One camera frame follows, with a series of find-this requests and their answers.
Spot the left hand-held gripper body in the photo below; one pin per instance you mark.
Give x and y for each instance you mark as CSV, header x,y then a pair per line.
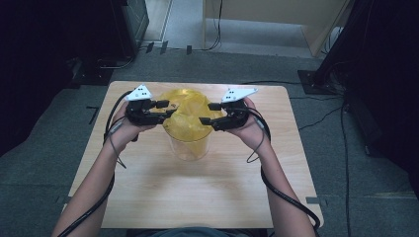
x,y
141,112

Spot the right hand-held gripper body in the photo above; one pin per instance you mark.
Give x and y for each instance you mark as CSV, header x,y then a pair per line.
x,y
234,113

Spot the clear plastic container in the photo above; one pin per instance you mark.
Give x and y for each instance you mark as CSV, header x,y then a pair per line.
x,y
189,144

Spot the person's right hand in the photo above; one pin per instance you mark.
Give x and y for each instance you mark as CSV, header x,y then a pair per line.
x,y
252,131

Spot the person's left hand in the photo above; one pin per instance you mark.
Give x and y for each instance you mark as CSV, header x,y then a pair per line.
x,y
125,133

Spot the black metal stand foot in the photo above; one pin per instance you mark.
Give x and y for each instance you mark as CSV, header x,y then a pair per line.
x,y
92,74

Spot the black cabinet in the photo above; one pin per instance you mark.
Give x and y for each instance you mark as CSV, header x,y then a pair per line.
x,y
133,26

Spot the light wooden furniture panel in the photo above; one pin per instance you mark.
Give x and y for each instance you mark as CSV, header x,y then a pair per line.
x,y
263,13

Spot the black stand base plate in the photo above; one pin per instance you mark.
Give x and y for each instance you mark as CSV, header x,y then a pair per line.
x,y
313,82

